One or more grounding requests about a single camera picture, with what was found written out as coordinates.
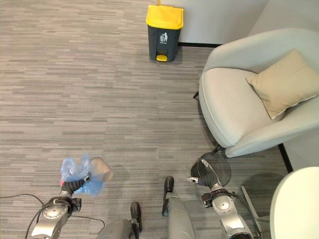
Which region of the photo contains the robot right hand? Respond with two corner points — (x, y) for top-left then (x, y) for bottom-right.
(186, 159), (221, 190)

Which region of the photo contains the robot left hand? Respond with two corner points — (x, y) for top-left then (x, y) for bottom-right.
(59, 175), (91, 197)

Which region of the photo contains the blue plastic garbage bag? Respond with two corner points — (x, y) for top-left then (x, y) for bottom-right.
(60, 153), (107, 197)

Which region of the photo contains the grey yellow-lid pedal trash can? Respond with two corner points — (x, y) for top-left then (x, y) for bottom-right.
(146, 4), (184, 62)

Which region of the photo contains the black mesh wastebasket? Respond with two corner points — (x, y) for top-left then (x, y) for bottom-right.
(190, 152), (232, 187)

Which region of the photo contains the silver robot right leg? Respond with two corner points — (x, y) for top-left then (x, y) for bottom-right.
(161, 176), (197, 239)

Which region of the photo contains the silver robot leg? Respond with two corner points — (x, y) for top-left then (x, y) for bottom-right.
(97, 202), (143, 239)
(161, 176), (197, 239)

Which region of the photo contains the silver robot left leg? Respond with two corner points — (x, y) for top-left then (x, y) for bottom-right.
(97, 202), (143, 239)

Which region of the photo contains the light grey armchair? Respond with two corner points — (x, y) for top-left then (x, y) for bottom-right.
(193, 27), (319, 173)

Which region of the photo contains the white round table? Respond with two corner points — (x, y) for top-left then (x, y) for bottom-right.
(270, 166), (319, 239)

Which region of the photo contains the beige cushion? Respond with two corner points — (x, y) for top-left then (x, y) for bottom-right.
(245, 48), (319, 120)

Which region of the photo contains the black floor cable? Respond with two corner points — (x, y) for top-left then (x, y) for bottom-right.
(0, 193), (105, 232)

